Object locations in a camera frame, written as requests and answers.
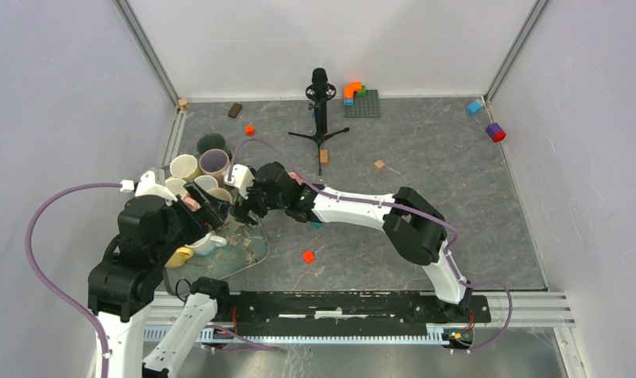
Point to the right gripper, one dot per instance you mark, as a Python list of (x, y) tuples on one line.
[(242, 211)]

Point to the pink octagonal mug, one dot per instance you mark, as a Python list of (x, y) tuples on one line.
[(176, 186)]

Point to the dark green mug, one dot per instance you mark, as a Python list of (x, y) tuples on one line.
[(212, 141)]

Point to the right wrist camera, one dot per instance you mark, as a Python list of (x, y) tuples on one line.
[(240, 178)]

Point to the iridescent pink mug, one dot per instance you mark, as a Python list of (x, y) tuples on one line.
[(214, 162)]

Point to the black microphone on tripod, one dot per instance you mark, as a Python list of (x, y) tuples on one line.
[(319, 93)]

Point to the salmon flower mug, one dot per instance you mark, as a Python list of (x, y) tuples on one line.
[(206, 182)]

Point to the pink ghost pattern mug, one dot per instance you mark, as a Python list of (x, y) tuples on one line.
[(296, 177)]

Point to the blue white mug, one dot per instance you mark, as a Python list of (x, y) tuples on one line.
[(206, 245)]

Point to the yellow-green octagonal mug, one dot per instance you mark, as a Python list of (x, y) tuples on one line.
[(185, 167)]

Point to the floral green tray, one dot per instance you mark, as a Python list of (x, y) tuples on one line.
[(246, 247)]

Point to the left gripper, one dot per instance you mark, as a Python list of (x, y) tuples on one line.
[(211, 213)]

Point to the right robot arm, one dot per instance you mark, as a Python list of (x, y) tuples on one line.
[(415, 228)]

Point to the red cube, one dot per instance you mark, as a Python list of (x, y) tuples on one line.
[(308, 257)]

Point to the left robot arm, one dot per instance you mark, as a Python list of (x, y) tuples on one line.
[(121, 287)]

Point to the green lego brick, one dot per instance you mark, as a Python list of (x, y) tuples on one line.
[(362, 91)]

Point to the orange curved block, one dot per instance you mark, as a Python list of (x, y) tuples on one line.
[(351, 89)]

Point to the yellow mug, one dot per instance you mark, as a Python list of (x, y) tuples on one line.
[(179, 257)]

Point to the tall seashell cream mug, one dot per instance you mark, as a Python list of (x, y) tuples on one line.
[(221, 194)]

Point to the blue block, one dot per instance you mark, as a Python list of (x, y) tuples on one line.
[(475, 106)]

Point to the grey lego baseplate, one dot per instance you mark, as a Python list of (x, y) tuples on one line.
[(364, 107)]

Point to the purple red block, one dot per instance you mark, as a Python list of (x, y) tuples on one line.
[(495, 132)]

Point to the brown block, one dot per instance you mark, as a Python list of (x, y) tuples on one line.
[(235, 110)]

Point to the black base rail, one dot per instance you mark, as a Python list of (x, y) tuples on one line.
[(336, 313)]

